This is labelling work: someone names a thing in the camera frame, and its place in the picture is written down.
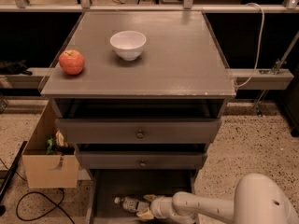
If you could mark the metal frame rail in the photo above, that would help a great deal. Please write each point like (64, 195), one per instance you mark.
(203, 8)

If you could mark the items inside cardboard box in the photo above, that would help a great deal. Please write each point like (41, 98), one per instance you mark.
(56, 145)

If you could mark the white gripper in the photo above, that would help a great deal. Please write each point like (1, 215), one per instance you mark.
(158, 206)

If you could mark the grey drawer cabinet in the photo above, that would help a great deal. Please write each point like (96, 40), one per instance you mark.
(179, 75)

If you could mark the white bowl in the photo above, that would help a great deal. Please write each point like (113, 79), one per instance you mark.
(128, 44)

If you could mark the grey middle drawer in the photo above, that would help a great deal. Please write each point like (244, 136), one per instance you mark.
(141, 160)

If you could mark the cardboard box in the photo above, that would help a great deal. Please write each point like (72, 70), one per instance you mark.
(51, 171)

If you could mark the black bar on floor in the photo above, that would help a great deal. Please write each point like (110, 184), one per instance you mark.
(7, 175)

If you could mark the clear plastic water bottle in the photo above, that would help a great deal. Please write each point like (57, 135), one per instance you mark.
(132, 205)

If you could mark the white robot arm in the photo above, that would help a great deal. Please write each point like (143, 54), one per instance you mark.
(258, 200)

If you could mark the red apple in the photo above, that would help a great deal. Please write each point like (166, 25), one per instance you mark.
(71, 61)

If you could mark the grey open bottom drawer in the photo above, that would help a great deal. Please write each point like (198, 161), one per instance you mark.
(109, 184)

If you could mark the grey top drawer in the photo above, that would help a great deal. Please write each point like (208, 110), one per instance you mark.
(139, 131)

